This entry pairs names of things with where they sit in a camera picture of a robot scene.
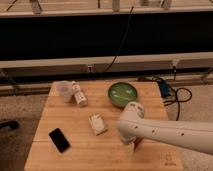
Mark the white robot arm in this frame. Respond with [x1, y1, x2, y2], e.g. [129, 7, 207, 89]
[117, 102, 213, 155]

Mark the clear plastic cup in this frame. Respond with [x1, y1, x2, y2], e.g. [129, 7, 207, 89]
[55, 81, 73, 103]

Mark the black chair base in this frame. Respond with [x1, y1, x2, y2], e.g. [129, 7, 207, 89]
[0, 120, 19, 129]

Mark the black floor cable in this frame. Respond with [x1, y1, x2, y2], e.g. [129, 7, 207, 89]
[137, 75, 194, 122]

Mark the white plastic bottle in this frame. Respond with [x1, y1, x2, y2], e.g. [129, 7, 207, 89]
[71, 81, 87, 107]

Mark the black hanging cable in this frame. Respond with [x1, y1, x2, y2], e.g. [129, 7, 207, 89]
[98, 4, 136, 75]

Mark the blue power adapter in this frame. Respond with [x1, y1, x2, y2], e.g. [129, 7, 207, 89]
[158, 81, 170, 98]

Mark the green bowl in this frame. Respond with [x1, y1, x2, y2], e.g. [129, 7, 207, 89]
[108, 82, 138, 108]

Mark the black smartphone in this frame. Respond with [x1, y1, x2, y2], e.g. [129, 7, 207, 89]
[49, 128, 70, 153]

